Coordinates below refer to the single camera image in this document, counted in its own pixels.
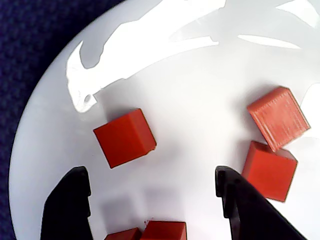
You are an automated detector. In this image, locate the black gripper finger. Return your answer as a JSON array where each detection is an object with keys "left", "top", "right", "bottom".
[
  {"left": 40, "top": 165, "right": 94, "bottom": 240},
  {"left": 215, "top": 165, "right": 309, "bottom": 240}
]

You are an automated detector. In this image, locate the small red cube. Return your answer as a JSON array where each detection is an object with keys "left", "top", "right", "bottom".
[
  {"left": 246, "top": 86, "right": 312, "bottom": 153},
  {"left": 103, "top": 226, "right": 142, "bottom": 240},
  {"left": 92, "top": 107, "right": 158, "bottom": 170},
  {"left": 241, "top": 140, "right": 299, "bottom": 203},
  {"left": 139, "top": 220, "right": 188, "bottom": 240}
]

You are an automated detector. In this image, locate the white round plate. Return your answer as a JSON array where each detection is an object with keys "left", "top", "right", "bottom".
[{"left": 8, "top": 0, "right": 320, "bottom": 240}]

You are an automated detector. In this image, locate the blue woven cloth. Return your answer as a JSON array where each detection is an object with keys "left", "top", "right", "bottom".
[{"left": 0, "top": 0, "right": 126, "bottom": 240}]

